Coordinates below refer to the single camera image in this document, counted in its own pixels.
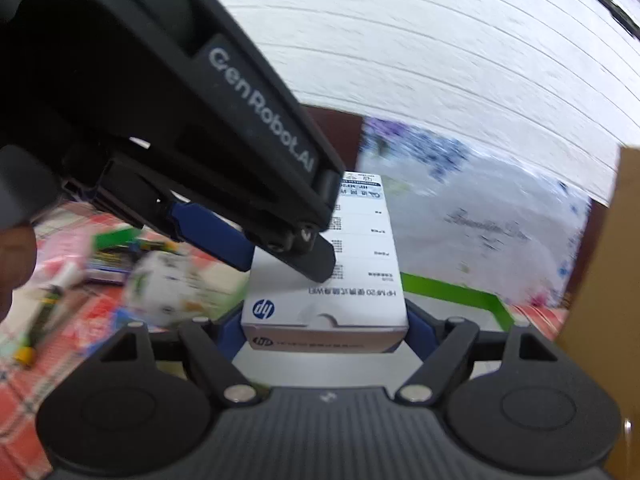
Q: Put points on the brown cardboard box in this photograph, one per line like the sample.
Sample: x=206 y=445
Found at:
x=605 y=310

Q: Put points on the white printed cloth pouch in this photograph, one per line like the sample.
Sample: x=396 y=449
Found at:
x=160 y=290

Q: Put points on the green marker pen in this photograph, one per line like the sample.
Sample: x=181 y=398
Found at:
x=47 y=315

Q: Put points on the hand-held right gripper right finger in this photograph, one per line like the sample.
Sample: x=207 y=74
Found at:
x=419 y=332

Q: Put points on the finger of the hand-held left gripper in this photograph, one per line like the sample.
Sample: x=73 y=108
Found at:
x=312 y=260
x=210 y=232

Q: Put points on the colourful pen pack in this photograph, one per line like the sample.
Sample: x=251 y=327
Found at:
x=112 y=260

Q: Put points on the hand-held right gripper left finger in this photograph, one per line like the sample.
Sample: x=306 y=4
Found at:
x=231 y=332

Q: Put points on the dark brown headboard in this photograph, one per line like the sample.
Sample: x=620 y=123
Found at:
x=332 y=135

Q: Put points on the person's left hand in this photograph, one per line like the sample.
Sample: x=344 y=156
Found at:
x=15 y=270

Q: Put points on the black wall fixture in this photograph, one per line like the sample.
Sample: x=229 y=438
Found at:
x=617 y=10

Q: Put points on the white printed carton box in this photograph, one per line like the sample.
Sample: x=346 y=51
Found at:
x=350 y=280

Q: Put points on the floral printed cloth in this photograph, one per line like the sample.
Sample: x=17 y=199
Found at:
x=490 y=200

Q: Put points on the plaid blanket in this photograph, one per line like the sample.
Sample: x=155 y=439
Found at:
x=30 y=390

